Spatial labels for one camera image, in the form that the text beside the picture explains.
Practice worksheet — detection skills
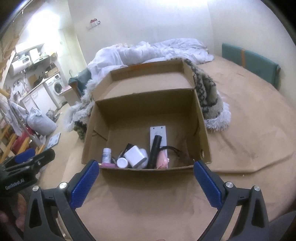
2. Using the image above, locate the pink perfume bottle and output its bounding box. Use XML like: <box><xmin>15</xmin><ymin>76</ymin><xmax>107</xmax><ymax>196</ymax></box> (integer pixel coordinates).
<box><xmin>99</xmin><ymin>163</ymin><xmax>117</xmax><ymax>168</ymax></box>

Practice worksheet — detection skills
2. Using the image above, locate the white pill bottle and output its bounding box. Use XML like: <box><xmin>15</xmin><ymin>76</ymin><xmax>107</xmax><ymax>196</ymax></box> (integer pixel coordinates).
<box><xmin>102</xmin><ymin>148</ymin><xmax>111</xmax><ymax>164</ymax></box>

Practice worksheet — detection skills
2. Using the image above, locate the white round jar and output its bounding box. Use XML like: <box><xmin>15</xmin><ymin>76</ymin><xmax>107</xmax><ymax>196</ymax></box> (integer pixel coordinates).
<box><xmin>116</xmin><ymin>157</ymin><xmax>128</xmax><ymax>169</ymax></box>

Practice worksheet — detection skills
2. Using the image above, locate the pink silicone brush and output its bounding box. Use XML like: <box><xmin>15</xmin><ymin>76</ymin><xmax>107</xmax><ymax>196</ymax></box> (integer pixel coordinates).
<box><xmin>156</xmin><ymin>150</ymin><xmax>169</xmax><ymax>169</ymax></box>

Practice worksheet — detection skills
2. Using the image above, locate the black flashlight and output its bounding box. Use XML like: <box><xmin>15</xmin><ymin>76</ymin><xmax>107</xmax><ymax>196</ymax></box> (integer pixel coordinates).
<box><xmin>146</xmin><ymin>135</ymin><xmax>181</xmax><ymax>169</ymax></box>

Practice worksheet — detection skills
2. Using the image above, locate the white charger adapter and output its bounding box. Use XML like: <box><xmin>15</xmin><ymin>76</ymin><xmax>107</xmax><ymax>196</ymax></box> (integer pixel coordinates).
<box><xmin>124</xmin><ymin>146</ymin><xmax>149</xmax><ymax>169</ymax></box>

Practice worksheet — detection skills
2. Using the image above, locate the black lighter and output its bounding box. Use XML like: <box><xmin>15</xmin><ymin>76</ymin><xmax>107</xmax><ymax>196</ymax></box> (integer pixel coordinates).
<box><xmin>118</xmin><ymin>143</ymin><xmax>133</xmax><ymax>158</ymax></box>

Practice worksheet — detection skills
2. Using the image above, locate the white remote control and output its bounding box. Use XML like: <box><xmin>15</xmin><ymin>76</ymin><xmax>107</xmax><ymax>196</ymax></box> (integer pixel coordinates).
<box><xmin>149</xmin><ymin>126</ymin><xmax>167</xmax><ymax>149</ymax></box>

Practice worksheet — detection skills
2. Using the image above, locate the left hand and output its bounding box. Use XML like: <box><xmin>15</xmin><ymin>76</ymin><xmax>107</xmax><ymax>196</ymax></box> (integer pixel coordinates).
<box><xmin>1</xmin><ymin>193</ymin><xmax>27</xmax><ymax>232</ymax></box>

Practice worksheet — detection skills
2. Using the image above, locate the yellow wooden chair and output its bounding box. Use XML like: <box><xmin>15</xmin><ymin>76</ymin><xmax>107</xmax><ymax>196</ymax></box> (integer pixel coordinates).
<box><xmin>1</xmin><ymin>121</ymin><xmax>45</xmax><ymax>163</ymax></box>

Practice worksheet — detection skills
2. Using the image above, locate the white bathroom scale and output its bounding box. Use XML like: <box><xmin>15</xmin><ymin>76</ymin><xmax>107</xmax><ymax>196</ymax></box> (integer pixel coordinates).
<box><xmin>47</xmin><ymin>133</ymin><xmax>61</xmax><ymax>149</ymax></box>

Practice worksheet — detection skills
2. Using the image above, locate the grey stuffed bag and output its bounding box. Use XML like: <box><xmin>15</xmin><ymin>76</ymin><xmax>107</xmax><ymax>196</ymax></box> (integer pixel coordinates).
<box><xmin>27</xmin><ymin>108</ymin><xmax>57</xmax><ymax>136</ymax></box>

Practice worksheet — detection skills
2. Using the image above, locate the furry black white blanket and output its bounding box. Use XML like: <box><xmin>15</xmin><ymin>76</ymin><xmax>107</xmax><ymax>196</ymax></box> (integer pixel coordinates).
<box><xmin>65</xmin><ymin>57</ymin><xmax>231</xmax><ymax>141</ymax></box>

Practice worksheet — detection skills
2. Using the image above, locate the white side table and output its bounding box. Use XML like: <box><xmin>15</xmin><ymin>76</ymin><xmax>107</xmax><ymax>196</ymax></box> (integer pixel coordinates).
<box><xmin>60</xmin><ymin>85</ymin><xmax>80</xmax><ymax>106</ymax></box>

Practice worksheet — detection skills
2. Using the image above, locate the white washing machine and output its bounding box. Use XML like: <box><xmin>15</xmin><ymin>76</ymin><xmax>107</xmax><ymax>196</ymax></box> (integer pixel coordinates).
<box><xmin>43</xmin><ymin>73</ymin><xmax>66</xmax><ymax>109</ymax></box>

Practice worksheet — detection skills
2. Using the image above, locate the white water heater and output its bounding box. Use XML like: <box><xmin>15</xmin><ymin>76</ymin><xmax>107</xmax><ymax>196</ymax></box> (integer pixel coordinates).
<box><xmin>9</xmin><ymin>55</ymin><xmax>32</xmax><ymax>77</ymax></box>

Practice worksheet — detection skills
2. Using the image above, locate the teal armchair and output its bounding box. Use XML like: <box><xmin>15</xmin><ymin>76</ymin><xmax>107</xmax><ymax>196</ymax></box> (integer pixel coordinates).
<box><xmin>68</xmin><ymin>68</ymin><xmax>91</xmax><ymax>98</ymax></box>

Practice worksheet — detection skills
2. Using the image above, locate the open cardboard box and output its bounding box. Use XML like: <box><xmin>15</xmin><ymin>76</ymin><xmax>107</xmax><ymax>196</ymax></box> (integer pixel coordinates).
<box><xmin>82</xmin><ymin>60</ymin><xmax>212</xmax><ymax>170</ymax></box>

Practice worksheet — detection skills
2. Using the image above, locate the white duvet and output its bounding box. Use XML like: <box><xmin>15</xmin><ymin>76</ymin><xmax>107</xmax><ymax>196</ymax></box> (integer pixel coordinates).
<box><xmin>87</xmin><ymin>38</ymin><xmax>214</xmax><ymax>78</ymax></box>

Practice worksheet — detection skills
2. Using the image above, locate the teal cushion with orange stripe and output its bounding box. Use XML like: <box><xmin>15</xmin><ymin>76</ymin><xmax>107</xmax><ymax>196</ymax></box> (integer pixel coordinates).
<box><xmin>221</xmin><ymin>43</ymin><xmax>281</xmax><ymax>89</ymax></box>

